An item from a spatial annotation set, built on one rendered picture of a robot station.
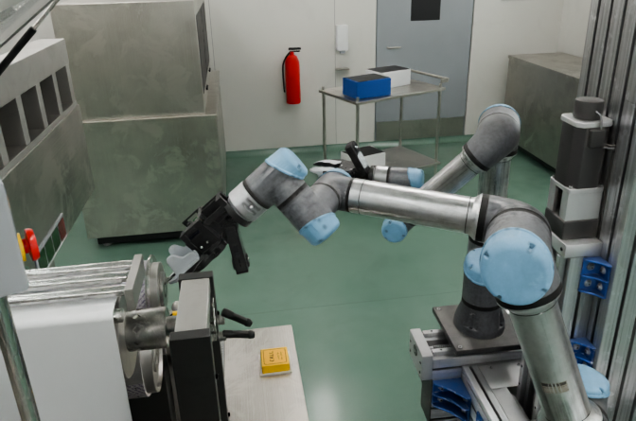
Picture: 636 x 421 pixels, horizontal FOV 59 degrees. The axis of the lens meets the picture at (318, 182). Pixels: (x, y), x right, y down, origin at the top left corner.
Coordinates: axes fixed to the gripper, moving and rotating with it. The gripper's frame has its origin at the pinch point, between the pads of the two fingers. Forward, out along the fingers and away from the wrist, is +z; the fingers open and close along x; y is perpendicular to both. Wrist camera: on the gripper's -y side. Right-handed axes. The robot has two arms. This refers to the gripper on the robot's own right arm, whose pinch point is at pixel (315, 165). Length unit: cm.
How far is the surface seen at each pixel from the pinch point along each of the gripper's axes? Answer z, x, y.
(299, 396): -18, -70, 24
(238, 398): -4, -75, 24
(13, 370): -17, -128, -46
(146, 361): -1, -97, -10
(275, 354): -7, -60, 23
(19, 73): 56, -51, -46
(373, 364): -8, 38, 130
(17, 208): 46, -73, -22
